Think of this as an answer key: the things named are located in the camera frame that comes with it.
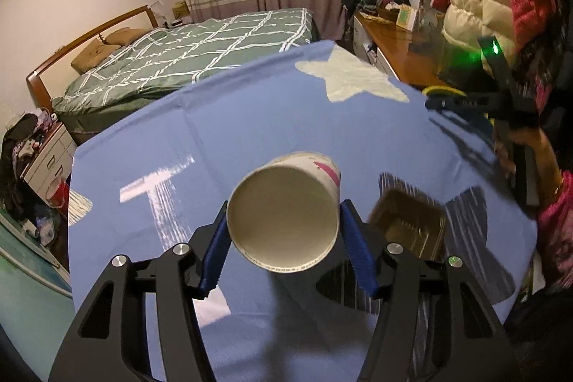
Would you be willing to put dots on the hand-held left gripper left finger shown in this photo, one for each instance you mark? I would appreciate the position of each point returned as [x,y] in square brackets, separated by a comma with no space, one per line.
[215,261]

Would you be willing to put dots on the person's right hand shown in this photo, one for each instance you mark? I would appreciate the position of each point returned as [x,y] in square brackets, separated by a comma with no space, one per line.
[539,153]

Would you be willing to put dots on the brown pillow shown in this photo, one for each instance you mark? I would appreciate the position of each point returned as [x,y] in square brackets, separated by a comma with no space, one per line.
[126,36]
[92,54]

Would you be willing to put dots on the yellow rimmed blue trash bin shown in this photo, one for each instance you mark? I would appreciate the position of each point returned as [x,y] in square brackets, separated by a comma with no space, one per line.
[441,89]

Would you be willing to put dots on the wooden bed headboard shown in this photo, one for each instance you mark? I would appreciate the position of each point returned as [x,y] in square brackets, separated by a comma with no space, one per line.
[38,89]

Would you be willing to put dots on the white paper cup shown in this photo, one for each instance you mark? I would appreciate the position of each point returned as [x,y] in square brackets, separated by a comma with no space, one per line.
[282,221]

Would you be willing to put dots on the brown plastic tray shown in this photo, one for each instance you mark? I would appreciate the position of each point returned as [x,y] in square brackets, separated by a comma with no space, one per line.
[403,225]

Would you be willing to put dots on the small cardboard box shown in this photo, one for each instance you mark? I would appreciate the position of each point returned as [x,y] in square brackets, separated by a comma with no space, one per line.
[181,10]

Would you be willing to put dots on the bed with green quilt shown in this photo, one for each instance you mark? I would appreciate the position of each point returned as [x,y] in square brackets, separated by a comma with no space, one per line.
[192,46]

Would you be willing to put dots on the green printed box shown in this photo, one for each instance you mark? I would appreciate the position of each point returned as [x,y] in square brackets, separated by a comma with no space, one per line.
[406,17]

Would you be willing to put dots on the white nightstand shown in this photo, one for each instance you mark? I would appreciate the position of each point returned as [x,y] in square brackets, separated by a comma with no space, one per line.
[49,162]

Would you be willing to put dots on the green floor mat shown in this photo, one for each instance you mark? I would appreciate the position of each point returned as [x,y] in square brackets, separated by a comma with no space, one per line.
[22,265]

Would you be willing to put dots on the dark clothes pile on nightstand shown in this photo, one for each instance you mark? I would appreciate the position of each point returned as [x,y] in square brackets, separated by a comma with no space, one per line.
[20,158]

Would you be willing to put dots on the person's right forearm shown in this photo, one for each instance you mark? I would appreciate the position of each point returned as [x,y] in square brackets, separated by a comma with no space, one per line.
[557,230]

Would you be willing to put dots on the blue printed tablecloth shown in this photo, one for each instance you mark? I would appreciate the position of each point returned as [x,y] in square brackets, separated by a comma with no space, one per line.
[268,104]

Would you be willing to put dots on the red bag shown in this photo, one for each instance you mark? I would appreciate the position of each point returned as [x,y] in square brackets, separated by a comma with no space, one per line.
[59,195]

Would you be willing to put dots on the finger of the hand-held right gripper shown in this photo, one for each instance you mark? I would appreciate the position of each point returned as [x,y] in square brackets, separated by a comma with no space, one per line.
[461,99]
[465,110]

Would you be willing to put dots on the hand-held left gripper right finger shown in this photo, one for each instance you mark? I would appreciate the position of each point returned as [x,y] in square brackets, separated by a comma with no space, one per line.
[360,256]

